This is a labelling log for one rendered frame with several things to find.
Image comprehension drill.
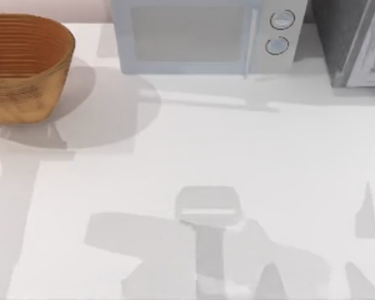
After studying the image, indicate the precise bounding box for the pale microwave oven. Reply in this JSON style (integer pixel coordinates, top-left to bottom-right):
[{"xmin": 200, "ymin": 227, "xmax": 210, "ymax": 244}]
[{"xmin": 109, "ymin": 0, "xmax": 309, "ymax": 78}]

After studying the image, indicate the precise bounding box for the grey cabinet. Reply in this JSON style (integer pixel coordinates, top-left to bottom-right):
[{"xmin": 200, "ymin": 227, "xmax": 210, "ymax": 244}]
[{"xmin": 311, "ymin": 0, "xmax": 375, "ymax": 89}]

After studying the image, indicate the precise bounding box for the brown woven basket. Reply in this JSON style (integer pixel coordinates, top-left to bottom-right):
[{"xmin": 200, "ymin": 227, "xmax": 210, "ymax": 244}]
[{"xmin": 0, "ymin": 13, "xmax": 76, "ymax": 124}]

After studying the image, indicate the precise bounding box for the microwave door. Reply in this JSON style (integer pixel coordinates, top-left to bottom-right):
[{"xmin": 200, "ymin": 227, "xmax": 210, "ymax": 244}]
[{"xmin": 109, "ymin": 0, "xmax": 259, "ymax": 76}]

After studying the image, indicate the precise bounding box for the round microwave knob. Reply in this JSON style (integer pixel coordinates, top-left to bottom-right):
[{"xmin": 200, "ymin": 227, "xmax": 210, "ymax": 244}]
[
  {"xmin": 269, "ymin": 9, "xmax": 296, "ymax": 31},
  {"xmin": 264, "ymin": 35, "xmax": 290, "ymax": 56}
]

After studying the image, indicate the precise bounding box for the microwave door handle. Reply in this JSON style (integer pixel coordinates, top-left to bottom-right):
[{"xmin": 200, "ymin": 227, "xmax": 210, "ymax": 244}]
[{"xmin": 244, "ymin": 7, "xmax": 258, "ymax": 79}]

